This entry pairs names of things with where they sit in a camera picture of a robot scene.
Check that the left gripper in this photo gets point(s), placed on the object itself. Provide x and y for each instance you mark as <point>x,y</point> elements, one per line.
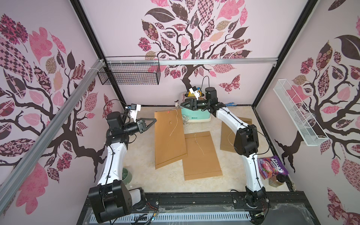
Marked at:
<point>141,125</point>

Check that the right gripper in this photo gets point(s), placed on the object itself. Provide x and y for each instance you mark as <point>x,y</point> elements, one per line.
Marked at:
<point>194,104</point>

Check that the brown file bag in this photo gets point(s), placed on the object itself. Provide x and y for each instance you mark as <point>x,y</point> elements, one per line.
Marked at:
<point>201,160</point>
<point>170,145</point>
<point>227,138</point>

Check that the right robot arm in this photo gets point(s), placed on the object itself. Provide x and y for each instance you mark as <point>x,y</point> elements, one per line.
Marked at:
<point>246,141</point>

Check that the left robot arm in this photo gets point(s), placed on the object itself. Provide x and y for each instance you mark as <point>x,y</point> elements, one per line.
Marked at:
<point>110,199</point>

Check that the colourful patterned bag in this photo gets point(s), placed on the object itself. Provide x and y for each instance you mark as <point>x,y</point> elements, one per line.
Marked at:
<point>271,166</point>

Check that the mint green toaster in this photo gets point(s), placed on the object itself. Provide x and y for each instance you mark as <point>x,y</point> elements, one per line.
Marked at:
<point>192,116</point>

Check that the green cup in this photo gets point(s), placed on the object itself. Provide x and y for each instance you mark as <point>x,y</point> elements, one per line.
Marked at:
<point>126,176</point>

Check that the glass jar with dark lid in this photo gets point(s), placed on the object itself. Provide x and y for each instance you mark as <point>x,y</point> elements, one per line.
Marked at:
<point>277,180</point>

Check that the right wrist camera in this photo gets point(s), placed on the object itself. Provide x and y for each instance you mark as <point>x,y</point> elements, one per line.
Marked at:
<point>194,92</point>

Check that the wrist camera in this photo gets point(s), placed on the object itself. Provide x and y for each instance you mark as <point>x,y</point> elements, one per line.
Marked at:
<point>194,92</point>
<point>133,111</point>

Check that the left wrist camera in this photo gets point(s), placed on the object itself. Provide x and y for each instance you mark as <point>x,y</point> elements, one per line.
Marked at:
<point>133,111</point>

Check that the blue object at wall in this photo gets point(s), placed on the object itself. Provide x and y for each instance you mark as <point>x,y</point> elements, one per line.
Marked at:
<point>231,104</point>

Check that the black wire basket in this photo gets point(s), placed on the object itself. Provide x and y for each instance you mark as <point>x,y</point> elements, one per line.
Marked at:
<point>131,70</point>

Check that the white slotted cable duct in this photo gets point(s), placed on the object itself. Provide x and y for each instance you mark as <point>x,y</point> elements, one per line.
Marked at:
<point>184,217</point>

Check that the white wire basket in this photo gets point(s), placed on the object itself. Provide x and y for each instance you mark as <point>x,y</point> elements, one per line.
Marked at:
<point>293,99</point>

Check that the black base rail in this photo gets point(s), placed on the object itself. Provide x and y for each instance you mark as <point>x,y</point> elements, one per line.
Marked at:
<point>280,208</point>

